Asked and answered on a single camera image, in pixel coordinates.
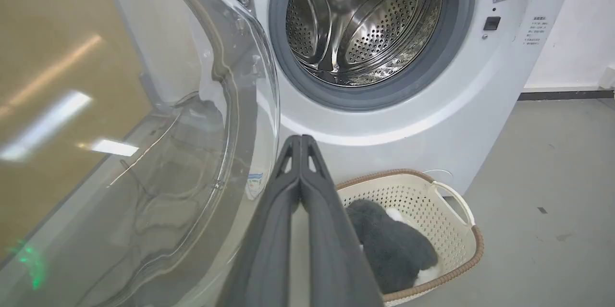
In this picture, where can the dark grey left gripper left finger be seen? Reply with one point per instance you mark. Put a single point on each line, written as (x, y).
(269, 244)

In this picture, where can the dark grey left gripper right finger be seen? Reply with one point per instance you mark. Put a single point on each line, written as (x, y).
(331, 249)

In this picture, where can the transparent washing machine door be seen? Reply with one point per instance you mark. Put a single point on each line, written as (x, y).
(120, 143)

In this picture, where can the white front-load washing machine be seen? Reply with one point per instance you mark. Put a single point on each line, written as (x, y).
(423, 105)

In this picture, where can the grey fluffy garment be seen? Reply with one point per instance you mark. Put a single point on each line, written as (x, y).
(391, 244)

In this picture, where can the cream perforated laundry basket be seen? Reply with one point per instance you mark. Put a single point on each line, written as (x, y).
(432, 211)

